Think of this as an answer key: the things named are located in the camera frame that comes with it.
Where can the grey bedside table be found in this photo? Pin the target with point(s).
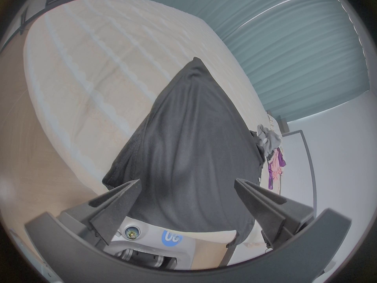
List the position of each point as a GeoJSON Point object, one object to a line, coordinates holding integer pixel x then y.
{"type": "Point", "coordinates": [284, 125]}

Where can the white printed pillow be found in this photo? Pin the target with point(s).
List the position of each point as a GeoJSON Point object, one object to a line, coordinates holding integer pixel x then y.
{"type": "Point", "coordinates": [272, 121]}

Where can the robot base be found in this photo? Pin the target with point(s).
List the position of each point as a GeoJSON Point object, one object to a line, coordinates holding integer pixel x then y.
{"type": "Point", "coordinates": [153, 234]}

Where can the grey garment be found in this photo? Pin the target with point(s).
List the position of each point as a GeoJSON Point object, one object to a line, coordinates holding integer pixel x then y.
{"type": "Point", "coordinates": [269, 140]}

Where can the black T-shirt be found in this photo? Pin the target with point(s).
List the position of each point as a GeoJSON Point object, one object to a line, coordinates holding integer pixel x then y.
{"type": "Point", "coordinates": [191, 143]}

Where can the pile of clothes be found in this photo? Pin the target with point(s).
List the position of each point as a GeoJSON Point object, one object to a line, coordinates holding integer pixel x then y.
{"type": "Point", "coordinates": [276, 166]}

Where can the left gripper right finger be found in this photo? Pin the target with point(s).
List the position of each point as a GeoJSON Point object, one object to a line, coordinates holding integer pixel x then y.
{"type": "Point", "coordinates": [271, 211]}

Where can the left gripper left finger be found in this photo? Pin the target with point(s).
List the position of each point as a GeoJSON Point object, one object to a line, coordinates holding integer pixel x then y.
{"type": "Point", "coordinates": [106, 214]}

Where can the bed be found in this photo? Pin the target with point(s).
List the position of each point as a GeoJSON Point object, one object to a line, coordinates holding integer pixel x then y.
{"type": "Point", "coordinates": [103, 69]}

